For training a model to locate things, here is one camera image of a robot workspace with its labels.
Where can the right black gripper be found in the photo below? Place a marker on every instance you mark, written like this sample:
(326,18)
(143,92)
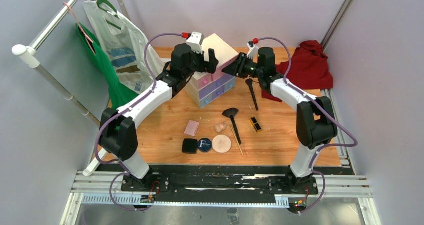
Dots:
(236,68)

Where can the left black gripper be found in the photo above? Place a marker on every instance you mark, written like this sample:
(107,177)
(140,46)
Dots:
(210,67)

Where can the white mini drawer cabinet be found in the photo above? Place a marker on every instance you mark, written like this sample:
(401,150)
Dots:
(204,88)

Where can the black fan makeup brush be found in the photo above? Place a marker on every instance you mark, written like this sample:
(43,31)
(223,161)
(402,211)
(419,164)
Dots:
(231,114)

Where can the thin gold brush handle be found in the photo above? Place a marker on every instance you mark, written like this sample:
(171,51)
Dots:
(237,142)

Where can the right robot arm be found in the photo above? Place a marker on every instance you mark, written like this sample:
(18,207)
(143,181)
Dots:
(315,125)

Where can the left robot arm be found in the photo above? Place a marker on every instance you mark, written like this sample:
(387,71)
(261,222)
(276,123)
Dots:
(118,131)

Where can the beige makeup sponge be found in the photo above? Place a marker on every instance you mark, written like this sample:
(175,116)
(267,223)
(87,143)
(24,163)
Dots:
(219,128)

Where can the black gold lipstick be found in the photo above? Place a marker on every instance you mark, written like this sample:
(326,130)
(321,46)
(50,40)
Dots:
(255,124)

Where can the pink square pad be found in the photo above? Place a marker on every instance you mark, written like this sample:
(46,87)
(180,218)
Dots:
(191,128)

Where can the red cloth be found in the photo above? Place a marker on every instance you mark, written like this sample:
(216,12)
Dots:
(309,67)

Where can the round beige powder puff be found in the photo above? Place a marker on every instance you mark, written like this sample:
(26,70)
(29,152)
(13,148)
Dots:
(221,144)

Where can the round navy compact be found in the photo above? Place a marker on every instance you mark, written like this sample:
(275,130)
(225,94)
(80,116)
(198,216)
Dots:
(204,145)

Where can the black square compact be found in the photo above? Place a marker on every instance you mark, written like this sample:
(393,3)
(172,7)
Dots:
(190,146)

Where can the white plastic bag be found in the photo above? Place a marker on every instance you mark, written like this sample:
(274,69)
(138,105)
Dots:
(125,50)

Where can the green cloth bag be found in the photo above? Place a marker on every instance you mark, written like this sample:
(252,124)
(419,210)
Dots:
(119,94)

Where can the green clothes hanger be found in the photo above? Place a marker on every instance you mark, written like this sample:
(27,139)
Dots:
(110,16)

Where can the pink clothes hanger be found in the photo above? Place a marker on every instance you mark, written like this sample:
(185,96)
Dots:
(87,38)

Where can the metal clothes rack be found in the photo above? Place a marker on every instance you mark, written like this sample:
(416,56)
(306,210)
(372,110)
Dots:
(71,95)

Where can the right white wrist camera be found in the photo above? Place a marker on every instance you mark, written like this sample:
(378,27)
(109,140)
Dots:
(253,49)

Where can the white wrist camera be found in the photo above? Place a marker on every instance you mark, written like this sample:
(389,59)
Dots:
(253,49)
(195,40)

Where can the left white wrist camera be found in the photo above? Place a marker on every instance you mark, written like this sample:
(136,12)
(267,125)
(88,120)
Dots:
(195,40)

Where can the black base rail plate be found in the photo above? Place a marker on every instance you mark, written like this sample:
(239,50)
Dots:
(220,184)

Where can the aluminium frame rail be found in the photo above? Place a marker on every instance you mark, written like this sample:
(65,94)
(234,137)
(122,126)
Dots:
(343,151)

